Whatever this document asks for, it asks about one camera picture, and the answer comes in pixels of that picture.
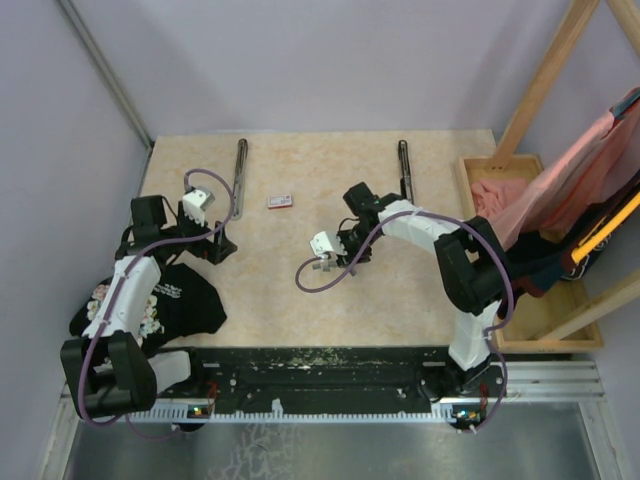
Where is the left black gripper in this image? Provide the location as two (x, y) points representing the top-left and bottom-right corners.
(160, 203), (236, 264)

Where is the black silver stapler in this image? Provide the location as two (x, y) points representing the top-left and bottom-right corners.
(231, 138), (249, 220)
(398, 139), (414, 203)

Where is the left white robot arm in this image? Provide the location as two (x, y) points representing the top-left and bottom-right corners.
(60, 187), (237, 424)

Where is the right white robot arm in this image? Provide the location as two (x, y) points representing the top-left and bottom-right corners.
(335, 182), (516, 396)

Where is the black floral t-shirt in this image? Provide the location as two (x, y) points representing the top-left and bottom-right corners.
(68, 262), (229, 351)

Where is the red staple box sleeve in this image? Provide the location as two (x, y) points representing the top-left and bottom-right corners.
(267, 194), (293, 210)

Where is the dark navy garment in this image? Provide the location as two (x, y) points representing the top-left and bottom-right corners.
(507, 182), (639, 300)

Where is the wooden tray box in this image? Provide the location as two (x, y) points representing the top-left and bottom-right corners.
(454, 155), (603, 353)

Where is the pink cloth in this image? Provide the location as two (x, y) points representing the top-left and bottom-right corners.
(471, 88), (639, 243)

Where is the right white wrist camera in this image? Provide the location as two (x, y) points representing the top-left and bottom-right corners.
(310, 231), (346, 260)

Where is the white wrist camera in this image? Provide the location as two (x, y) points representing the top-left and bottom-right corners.
(181, 187), (215, 226)
(310, 231), (346, 260)

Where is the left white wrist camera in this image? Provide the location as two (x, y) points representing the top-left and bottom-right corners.
(181, 187), (215, 226)

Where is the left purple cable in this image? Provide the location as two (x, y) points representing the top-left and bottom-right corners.
(77, 168), (236, 441)

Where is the purple cable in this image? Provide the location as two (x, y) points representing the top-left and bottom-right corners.
(294, 212), (516, 434)
(77, 168), (236, 441)

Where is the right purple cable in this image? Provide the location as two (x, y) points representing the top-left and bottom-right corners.
(294, 212), (516, 434)

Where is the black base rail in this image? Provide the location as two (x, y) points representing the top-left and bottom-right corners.
(160, 346), (504, 415)

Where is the wooden rack frame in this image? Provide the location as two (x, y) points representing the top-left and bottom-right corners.
(488, 1), (639, 340)

